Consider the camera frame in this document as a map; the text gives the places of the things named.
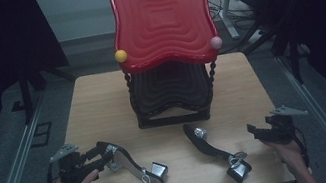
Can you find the person's right hand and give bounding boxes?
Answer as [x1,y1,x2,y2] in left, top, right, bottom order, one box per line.
[262,132,311,179]

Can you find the black floor socket frame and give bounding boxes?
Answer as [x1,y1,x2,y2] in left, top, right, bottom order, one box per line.
[27,120,56,149]

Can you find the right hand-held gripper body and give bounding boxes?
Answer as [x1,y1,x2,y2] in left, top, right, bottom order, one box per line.
[264,101,313,147]

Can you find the black metal stand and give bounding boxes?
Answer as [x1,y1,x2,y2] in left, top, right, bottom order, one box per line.
[236,12,307,95]
[3,51,82,128]

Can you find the black floor cables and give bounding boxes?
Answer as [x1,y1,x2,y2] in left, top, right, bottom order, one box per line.
[207,0,258,28]

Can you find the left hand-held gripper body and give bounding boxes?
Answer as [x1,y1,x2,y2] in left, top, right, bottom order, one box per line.
[47,138,102,183]

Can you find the white metal desk frame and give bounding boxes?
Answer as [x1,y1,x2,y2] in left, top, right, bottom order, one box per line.
[208,0,255,45]

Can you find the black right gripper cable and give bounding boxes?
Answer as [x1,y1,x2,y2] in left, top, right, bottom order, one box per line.
[293,126,312,170]

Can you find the white power strip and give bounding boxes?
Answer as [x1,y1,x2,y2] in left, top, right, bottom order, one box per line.
[245,27,268,46]

